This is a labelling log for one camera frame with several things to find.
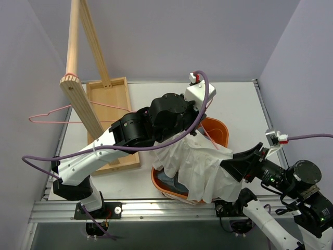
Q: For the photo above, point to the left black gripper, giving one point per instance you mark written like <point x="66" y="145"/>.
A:
<point x="194" y="117"/>

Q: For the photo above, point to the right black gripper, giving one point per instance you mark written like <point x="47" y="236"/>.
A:
<point x="256" y="162"/>

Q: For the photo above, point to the pink wire hanger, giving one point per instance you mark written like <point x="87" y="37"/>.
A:
<point x="68" y="108"/>
<point x="205" y="132"/>

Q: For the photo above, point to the white pleated skirt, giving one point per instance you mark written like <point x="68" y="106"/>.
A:
<point x="230" y="188"/>

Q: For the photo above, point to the pink wire hanger front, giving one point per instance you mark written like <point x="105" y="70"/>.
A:
<point x="68" y="108"/>

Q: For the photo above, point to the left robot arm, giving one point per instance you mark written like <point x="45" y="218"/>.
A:
<point x="154" y="127"/>

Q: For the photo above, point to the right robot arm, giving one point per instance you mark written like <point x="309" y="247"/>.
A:
<point x="298" y="192"/>

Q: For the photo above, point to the orange plastic basket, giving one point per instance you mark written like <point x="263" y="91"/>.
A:
<point x="216" y="130"/>

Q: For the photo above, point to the wooden clothes rack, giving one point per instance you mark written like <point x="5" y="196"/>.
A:
<point x="115" y="92"/>

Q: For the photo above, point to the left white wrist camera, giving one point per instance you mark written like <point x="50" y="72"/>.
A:
<point x="196" y="93"/>

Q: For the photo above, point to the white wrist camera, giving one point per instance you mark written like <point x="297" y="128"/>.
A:
<point x="196" y="93"/>
<point x="276" y="140"/>

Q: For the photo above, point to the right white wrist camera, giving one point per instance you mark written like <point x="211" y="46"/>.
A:
<point x="276" y="140"/>

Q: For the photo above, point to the aluminium mounting rail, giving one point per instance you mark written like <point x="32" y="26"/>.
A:
<point x="238" y="105"/>

